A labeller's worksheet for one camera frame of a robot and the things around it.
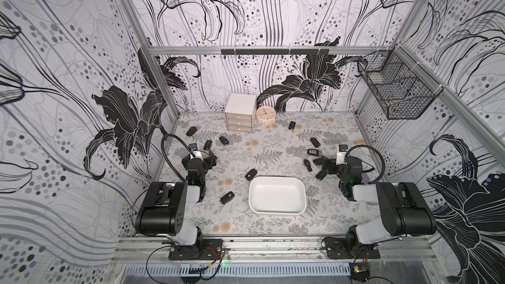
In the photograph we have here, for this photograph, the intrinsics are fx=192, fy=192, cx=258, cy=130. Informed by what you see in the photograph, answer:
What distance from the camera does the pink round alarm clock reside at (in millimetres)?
1141

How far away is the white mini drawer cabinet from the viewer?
3.41ft

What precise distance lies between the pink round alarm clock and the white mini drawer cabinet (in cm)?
9
